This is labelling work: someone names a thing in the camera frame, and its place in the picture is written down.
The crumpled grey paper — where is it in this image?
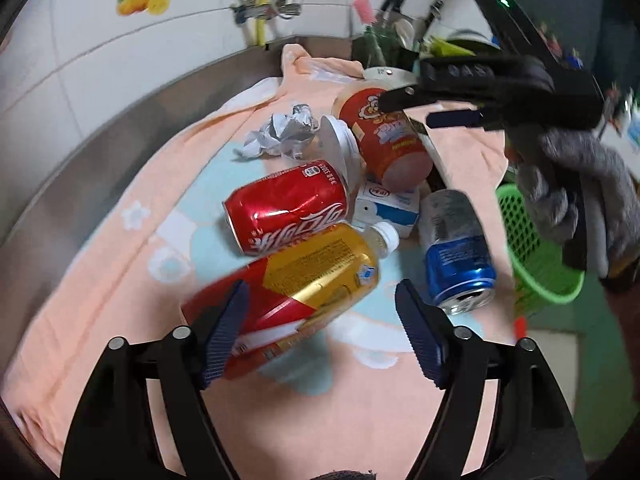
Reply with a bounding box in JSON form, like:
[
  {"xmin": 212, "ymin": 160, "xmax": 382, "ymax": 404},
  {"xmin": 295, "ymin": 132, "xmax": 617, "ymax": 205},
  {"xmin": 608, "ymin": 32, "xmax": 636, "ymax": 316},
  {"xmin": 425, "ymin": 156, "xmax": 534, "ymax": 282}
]
[{"xmin": 232, "ymin": 102, "xmax": 321, "ymax": 161}]

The white round lid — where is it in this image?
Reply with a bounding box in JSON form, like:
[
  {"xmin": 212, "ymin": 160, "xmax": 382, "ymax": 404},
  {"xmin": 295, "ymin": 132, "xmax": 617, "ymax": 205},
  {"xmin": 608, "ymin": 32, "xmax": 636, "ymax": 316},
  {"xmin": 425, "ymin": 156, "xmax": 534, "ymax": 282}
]
[{"xmin": 320, "ymin": 115, "xmax": 363, "ymax": 186}]

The pink brush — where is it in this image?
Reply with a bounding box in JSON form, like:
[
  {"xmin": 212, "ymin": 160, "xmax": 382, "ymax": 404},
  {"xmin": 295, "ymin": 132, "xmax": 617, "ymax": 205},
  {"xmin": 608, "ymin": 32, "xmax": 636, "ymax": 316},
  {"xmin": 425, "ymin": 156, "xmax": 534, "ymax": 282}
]
[{"xmin": 352, "ymin": 0, "xmax": 377, "ymax": 25}]

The blue drink can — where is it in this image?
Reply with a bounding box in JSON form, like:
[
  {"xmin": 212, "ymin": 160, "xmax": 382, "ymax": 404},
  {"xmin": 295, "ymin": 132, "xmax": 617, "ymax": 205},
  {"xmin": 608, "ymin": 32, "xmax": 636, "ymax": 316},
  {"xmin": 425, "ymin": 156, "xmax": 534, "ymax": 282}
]
[{"xmin": 417, "ymin": 189, "xmax": 498, "ymax": 316}]

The yellow hose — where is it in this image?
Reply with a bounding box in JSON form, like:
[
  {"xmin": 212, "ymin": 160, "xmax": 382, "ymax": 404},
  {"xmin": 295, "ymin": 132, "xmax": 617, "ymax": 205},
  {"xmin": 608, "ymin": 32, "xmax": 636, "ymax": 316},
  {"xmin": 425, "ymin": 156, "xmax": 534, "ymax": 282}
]
[{"xmin": 252, "ymin": 0, "xmax": 279, "ymax": 47}]

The dark green utensil holder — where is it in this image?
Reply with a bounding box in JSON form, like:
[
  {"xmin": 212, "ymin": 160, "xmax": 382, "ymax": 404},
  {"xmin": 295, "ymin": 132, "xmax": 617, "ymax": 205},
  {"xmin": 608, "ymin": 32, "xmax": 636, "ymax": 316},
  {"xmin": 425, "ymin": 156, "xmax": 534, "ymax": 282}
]
[{"xmin": 350, "ymin": 25, "xmax": 422, "ymax": 69}]

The person's right hand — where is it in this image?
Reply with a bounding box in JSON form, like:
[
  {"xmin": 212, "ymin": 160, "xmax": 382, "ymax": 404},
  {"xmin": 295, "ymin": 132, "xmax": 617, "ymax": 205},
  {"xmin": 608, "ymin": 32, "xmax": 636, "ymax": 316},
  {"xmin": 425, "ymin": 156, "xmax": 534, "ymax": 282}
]
[{"xmin": 517, "ymin": 127, "xmax": 640, "ymax": 281}]

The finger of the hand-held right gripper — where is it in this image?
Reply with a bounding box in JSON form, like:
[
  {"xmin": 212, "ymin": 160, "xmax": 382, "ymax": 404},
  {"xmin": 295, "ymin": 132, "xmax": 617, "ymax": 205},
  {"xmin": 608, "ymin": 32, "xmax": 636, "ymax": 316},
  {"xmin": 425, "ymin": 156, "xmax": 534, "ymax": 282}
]
[
  {"xmin": 425, "ymin": 109, "xmax": 503, "ymax": 132},
  {"xmin": 376, "ymin": 86, "xmax": 443, "ymax": 113}
]

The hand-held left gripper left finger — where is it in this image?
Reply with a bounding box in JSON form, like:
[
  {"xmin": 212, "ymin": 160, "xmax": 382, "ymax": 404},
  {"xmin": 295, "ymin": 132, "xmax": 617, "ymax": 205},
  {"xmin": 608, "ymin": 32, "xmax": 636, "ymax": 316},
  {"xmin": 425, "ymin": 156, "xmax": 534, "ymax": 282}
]
[{"xmin": 60, "ymin": 280, "xmax": 251, "ymax": 480}]

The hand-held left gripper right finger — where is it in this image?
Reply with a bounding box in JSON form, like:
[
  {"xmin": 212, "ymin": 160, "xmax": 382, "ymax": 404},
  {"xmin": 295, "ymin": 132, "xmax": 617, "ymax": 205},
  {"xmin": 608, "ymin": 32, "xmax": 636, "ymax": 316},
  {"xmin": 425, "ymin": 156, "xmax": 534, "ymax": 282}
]
[{"xmin": 395, "ymin": 280, "xmax": 588, "ymax": 480}]

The peach towel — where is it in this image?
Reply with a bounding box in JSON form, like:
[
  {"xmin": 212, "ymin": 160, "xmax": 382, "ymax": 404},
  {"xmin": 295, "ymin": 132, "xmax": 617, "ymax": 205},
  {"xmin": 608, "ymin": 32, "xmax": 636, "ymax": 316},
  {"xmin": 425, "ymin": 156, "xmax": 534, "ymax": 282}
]
[{"xmin": 0, "ymin": 42, "xmax": 511, "ymax": 468}]

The white and blue milk carton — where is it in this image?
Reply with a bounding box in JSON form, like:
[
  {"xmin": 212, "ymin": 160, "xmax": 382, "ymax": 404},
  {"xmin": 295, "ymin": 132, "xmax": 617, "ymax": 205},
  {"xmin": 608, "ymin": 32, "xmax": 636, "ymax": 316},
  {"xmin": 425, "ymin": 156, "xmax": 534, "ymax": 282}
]
[{"xmin": 352, "ymin": 180, "xmax": 421, "ymax": 238}]

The white plastic device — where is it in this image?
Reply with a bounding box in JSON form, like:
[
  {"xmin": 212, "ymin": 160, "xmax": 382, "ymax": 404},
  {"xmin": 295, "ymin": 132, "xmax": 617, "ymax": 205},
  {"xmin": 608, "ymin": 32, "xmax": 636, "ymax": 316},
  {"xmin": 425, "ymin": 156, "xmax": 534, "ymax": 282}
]
[{"xmin": 362, "ymin": 66, "xmax": 420, "ymax": 87}]

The red instant noodle cup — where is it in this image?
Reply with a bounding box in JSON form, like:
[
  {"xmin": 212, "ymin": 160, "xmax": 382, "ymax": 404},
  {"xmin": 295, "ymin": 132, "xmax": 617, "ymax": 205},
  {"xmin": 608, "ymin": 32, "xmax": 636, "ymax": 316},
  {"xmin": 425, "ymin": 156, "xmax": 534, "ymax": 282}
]
[{"xmin": 332, "ymin": 82, "xmax": 435, "ymax": 191}]

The red soda can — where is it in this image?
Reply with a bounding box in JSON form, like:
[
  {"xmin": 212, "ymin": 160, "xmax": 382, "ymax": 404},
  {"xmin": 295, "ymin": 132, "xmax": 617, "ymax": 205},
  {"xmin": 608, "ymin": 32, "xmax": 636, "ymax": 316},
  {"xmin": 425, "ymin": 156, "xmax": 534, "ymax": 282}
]
[{"xmin": 222, "ymin": 159, "xmax": 351, "ymax": 257}]

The green plastic basket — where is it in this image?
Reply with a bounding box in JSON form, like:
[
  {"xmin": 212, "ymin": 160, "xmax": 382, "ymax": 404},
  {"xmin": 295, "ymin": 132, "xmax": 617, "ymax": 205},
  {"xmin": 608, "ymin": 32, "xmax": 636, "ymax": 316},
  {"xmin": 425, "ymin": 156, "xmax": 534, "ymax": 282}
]
[{"xmin": 495, "ymin": 182, "xmax": 586, "ymax": 317}]

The yellow and red drink bottle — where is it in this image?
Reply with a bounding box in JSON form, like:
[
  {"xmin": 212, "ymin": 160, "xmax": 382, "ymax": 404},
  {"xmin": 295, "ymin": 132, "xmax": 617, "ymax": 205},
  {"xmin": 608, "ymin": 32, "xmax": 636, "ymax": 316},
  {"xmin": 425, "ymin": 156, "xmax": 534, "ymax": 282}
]
[{"xmin": 180, "ymin": 221, "xmax": 401, "ymax": 381}]

